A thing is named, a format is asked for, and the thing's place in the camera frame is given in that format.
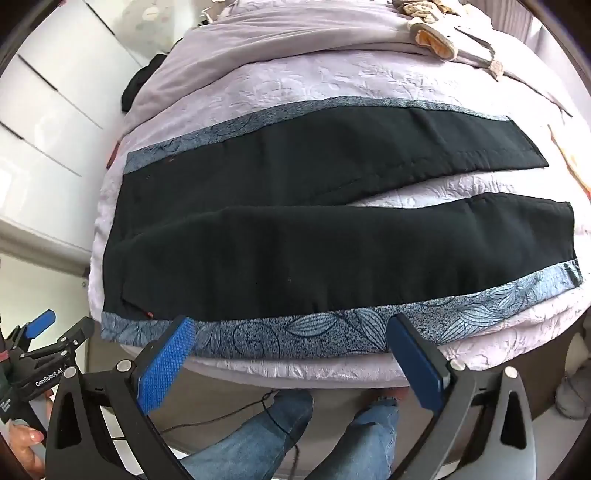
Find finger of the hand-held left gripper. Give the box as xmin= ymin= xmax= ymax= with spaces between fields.
xmin=4 ymin=310 xmax=57 ymax=352
xmin=23 ymin=318 xmax=95 ymax=370

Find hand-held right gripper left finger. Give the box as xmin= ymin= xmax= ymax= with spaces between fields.
xmin=46 ymin=316 xmax=199 ymax=480

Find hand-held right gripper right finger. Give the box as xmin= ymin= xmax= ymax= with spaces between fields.
xmin=385 ymin=315 xmax=539 ymax=480

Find black pants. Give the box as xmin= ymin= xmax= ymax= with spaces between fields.
xmin=102 ymin=110 xmax=578 ymax=324

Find person's left hand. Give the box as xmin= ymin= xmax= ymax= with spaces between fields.
xmin=7 ymin=422 xmax=47 ymax=477

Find person's right leg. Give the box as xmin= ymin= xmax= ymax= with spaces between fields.
xmin=300 ymin=394 xmax=400 ymax=480

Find person's leg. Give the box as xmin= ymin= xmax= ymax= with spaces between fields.
xmin=178 ymin=391 xmax=315 ymax=480
xmin=300 ymin=394 xmax=400 ymax=480

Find blue-grey leaf-patterned cloth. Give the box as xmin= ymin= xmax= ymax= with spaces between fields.
xmin=100 ymin=96 xmax=583 ymax=361

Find person's left leg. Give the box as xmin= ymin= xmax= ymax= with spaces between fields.
xmin=178 ymin=391 xmax=315 ymax=480

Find grey cloth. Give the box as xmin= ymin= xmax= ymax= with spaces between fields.
xmin=554 ymin=332 xmax=591 ymax=421

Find white wardrobe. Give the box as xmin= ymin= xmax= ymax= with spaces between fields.
xmin=0 ymin=0 xmax=155 ymax=259

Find orange cloth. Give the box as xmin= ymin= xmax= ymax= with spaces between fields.
xmin=549 ymin=124 xmax=591 ymax=195

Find dark clothing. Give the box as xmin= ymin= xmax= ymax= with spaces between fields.
xmin=121 ymin=53 xmax=168 ymax=112

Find lilac embossed bedspread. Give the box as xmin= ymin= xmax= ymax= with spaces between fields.
xmin=90 ymin=28 xmax=591 ymax=391

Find beige plush toy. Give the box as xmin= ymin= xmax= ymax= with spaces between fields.
xmin=399 ymin=0 xmax=504 ymax=81

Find lilac smooth blanket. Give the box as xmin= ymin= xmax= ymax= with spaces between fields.
xmin=131 ymin=0 xmax=573 ymax=116

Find black cable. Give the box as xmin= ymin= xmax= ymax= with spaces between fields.
xmin=161 ymin=391 xmax=303 ymax=467

